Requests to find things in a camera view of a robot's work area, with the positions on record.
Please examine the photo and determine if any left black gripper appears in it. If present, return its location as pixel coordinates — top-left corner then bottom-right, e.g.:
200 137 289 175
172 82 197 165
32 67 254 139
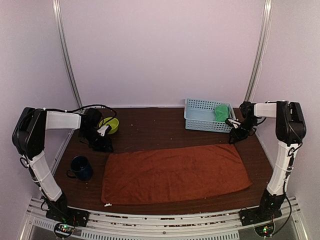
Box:
79 127 114 153

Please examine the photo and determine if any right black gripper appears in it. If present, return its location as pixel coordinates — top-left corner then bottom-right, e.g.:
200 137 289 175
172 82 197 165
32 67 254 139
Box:
230 118 258 143

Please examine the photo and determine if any green towel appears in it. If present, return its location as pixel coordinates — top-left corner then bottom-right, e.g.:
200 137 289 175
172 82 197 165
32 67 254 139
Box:
214 104 230 123

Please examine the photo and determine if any brown towel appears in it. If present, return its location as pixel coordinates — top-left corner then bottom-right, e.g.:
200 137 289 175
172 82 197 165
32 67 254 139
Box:
101 144 252 205

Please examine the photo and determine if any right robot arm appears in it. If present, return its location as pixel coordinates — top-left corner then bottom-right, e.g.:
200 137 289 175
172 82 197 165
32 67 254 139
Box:
225 101 307 221

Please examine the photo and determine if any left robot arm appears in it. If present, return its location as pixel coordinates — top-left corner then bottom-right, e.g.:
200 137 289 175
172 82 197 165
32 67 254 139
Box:
12 104 114 222

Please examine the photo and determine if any green plastic bowl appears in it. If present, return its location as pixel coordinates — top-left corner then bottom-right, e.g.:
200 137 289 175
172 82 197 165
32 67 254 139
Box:
98 117 119 135

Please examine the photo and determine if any dark blue mug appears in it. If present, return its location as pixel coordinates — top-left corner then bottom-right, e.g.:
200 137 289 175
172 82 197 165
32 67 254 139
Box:
66 155 94 181

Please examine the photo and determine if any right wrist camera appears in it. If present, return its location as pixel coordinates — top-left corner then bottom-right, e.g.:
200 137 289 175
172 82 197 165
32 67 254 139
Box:
225 118 242 129

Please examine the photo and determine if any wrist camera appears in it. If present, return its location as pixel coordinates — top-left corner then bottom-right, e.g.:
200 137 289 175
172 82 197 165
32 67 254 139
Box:
97 124 112 137
225 118 242 129

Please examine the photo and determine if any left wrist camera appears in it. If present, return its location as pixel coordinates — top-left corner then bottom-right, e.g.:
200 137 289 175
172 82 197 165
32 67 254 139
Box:
97 124 112 137

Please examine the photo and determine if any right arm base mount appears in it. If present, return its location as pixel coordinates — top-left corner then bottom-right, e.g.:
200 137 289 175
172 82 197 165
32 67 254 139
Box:
239 206 282 226

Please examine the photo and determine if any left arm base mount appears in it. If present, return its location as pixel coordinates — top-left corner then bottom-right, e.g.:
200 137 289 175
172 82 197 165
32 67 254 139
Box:
45 207 90 227

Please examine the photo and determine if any aluminium front rail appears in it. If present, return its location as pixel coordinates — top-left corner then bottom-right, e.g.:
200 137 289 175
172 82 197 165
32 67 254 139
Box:
19 197 308 240

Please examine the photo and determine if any right aluminium frame post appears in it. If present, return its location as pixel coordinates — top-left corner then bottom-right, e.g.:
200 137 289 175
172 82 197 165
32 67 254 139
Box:
244 0 274 102

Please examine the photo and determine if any aluminium frame post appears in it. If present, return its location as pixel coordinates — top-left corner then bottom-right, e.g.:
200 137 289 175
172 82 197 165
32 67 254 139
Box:
52 0 83 107
244 0 274 102

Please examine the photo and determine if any left aluminium frame post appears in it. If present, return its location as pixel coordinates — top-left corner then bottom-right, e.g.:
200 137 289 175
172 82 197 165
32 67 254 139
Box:
52 0 83 107

